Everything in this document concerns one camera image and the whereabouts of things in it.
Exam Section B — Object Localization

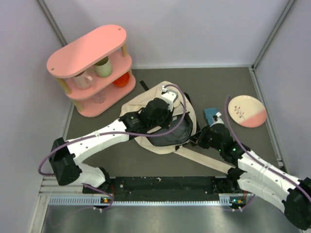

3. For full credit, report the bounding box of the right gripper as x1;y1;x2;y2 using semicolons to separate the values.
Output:
188;125;223;151

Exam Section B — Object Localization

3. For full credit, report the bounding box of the cream canvas backpack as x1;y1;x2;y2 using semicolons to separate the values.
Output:
121;81;233;174

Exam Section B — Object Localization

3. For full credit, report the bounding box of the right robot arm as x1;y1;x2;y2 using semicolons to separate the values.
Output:
190;123;311;231

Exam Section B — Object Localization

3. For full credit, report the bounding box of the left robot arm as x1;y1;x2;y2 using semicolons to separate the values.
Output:
49;97;176;193

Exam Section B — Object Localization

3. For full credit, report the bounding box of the blue wallet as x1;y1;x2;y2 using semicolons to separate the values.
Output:
204;107;219;125

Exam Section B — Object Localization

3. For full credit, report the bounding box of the orange bowl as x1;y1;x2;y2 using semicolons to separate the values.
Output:
113;72;130;87

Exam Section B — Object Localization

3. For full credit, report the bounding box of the pink cream plate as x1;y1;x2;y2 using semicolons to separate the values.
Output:
227;95;267;128

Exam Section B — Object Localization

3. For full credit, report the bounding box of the clear glass cup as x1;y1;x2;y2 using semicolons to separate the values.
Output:
92;89;106;103

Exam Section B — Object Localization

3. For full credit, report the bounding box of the green mug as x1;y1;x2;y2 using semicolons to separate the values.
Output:
94;56;113;78

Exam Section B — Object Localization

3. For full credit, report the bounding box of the pink three-tier shelf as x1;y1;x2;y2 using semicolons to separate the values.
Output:
47;25;136;117

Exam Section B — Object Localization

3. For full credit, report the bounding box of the pink mug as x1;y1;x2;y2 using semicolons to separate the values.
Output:
72;71;94;90

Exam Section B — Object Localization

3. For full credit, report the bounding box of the grey cable duct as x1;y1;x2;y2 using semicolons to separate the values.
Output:
49;196;244;207

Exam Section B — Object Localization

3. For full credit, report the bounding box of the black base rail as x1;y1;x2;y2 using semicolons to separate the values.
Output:
82;176;234;201

